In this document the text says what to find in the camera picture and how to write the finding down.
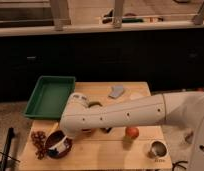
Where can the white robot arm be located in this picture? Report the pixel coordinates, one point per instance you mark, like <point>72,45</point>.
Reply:
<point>177,108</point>

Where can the white dish brush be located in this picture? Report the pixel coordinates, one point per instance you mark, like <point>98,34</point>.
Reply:
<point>58,148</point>

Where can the black stand left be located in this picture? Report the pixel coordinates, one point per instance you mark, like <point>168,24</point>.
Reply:
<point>5,160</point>

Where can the green chili pepper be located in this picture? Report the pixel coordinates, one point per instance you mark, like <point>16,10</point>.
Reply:
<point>94,104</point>

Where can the metal cup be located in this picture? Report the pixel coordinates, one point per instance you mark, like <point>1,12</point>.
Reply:
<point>157,150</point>

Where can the green plastic tray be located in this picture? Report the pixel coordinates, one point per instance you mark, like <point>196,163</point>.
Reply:
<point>49,97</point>

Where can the purple bowl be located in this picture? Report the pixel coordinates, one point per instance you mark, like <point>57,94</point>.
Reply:
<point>53,139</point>

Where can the brown grape bunch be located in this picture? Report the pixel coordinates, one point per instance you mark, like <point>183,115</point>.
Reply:
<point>38,139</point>

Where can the red apple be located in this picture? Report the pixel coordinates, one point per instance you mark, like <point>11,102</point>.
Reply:
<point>131,134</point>

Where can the orange plate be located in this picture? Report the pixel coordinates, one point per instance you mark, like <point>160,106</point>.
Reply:
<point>87,130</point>

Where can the grey blue cloth piece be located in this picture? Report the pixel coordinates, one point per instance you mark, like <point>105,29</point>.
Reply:
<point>116,91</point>

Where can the white paper cup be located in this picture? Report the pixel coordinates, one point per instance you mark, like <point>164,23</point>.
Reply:
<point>135,96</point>

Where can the wooden block eraser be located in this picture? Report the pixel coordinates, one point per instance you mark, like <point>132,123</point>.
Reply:
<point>106,130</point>

